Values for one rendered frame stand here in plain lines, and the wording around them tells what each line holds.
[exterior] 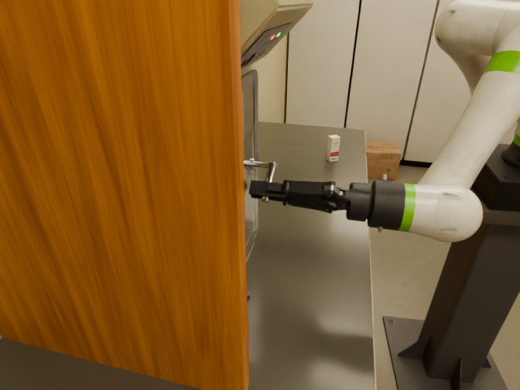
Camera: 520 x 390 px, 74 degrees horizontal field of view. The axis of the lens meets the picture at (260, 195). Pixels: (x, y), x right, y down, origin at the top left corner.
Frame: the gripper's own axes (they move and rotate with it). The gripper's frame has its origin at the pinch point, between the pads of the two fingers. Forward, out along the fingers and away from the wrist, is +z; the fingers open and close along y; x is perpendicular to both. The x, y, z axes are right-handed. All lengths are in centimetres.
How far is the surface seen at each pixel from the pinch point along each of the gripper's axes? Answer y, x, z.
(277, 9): 39.9, -5.9, -5.8
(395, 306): -148, 9, -55
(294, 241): -25.5, 4.8, -4.7
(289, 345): -4.3, 28.7, -8.8
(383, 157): -237, -127, -53
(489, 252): -64, -9, -68
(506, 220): -47, -16, -66
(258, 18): 39.6, -5.1, -4.0
